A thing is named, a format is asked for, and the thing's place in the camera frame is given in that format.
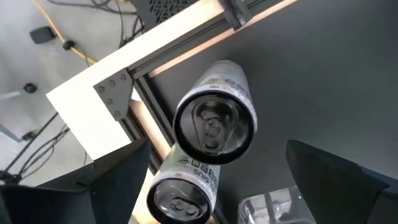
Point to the clear plastic storage bin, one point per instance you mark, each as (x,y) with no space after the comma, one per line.
(264,205)

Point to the small black floor box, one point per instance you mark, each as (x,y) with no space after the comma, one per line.
(42,35)

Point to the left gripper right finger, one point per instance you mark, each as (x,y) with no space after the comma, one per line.
(335,193)

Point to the grey corner bracket plate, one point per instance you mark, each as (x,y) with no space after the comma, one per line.
(113,93)

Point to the office chair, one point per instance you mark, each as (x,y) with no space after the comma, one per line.
(30,88)

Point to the black table clamp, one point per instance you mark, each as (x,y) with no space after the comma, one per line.
(236,14)

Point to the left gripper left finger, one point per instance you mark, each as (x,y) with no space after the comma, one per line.
(118,186)

